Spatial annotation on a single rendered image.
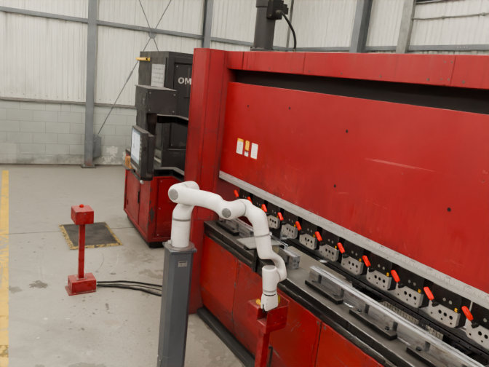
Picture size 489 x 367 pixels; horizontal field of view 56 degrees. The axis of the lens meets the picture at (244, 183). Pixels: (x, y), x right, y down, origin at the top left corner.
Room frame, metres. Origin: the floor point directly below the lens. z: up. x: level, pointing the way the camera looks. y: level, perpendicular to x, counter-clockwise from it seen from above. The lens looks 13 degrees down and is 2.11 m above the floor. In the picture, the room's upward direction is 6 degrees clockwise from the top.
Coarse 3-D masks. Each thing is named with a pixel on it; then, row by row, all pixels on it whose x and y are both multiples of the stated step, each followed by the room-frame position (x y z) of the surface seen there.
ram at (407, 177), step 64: (256, 128) 3.45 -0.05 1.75; (320, 128) 2.86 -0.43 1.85; (384, 128) 2.44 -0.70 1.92; (448, 128) 2.13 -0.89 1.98; (256, 192) 3.37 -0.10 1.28; (320, 192) 2.79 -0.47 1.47; (384, 192) 2.38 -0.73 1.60; (448, 192) 2.07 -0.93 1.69; (384, 256) 2.32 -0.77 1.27; (448, 256) 2.02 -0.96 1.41
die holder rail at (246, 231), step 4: (220, 220) 3.81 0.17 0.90; (224, 220) 3.76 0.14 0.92; (228, 220) 3.69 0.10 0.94; (232, 220) 3.64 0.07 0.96; (236, 220) 3.63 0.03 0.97; (240, 220) 3.64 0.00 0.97; (228, 224) 3.69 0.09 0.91; (232, 224) 3.64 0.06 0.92; (236, 224) 3.59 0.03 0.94; (240, 224) 3.54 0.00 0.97; (244, 224) 3.54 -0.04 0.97; (236, 228) 3.60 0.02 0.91; (240, 228) 3.54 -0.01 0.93; (244, 228) 3.48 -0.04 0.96; (248, 228) 3.45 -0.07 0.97; (252, 228) 3.46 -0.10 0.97; (240, 232) 3.53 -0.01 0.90; (244, 232) 3.48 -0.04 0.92; (248, 232) 3.44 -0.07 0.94; (252, 232) 3.44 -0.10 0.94; (244, 236) 3.47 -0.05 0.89; (248, 236) 3.43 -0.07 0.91; (252, 236) 3.44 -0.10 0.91
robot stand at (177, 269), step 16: (176, 256) 2.75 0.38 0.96; (192, 256) 2.82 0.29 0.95; (176, 272) 2.76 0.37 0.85; (176, 288) 2.76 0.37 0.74; (176, 304) 2.77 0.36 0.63; (160, 320) 2.84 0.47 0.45; (176, 320) 2.77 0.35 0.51; (160, 336) 2.82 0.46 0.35; (176, 336) 2.77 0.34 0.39; (160, 352) 2.80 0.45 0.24; (176, 352) 2.78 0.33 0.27
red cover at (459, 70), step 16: (240, 64) 3.69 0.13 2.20; (256, 64) 3.50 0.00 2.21; (272, 64) 3.32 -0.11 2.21; (288, 64) 3.17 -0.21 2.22; (304, 64) 3.03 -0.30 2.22; (320, 64) 2.90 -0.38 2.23; (336, 64) 2.78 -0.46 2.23; (352, 64) 2.67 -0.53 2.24; (368, 64) 2.57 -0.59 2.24; (384, 64) 2.48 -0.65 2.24; (400, 64) 2.39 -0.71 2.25; (416, 64) 2.31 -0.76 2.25; (432, 64) 2.23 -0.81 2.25; (448, 64) 2.16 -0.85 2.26; (464, 64) 2.10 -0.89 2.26; (480, 64) 2.04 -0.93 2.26; (384, 80) 2.46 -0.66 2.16; (400, 80) 2.37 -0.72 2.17; (416, 80) 2.29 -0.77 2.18; (432, 80) 2.22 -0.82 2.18; (448, 80) 2.15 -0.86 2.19; (464, 80) 2.08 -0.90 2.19; (480, 80) 2.02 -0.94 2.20
